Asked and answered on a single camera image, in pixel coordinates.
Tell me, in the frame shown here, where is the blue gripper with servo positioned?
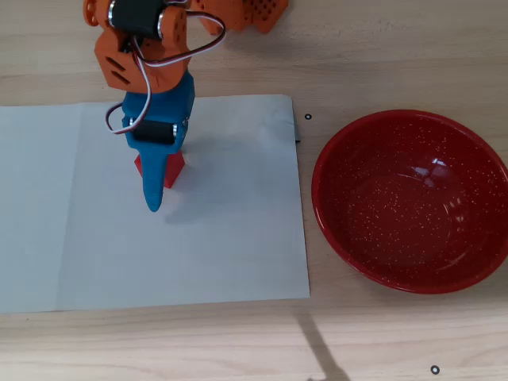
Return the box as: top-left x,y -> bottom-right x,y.
120,72 -> 197,214

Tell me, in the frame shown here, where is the red cube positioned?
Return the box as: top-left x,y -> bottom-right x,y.
134,152 -> 187,190

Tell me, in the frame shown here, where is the red speckled bowl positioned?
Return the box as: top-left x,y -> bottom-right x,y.
311,110 -> 508,295

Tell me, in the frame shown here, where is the white paper sheet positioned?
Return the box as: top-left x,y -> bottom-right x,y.
0,94 -> 311,315

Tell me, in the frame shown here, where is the gripper servo wire cable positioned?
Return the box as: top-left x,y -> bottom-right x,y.
104,36 -> 152,135

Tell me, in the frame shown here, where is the wrist servo wire cable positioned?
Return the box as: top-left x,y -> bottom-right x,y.
137,10 -> 228,68

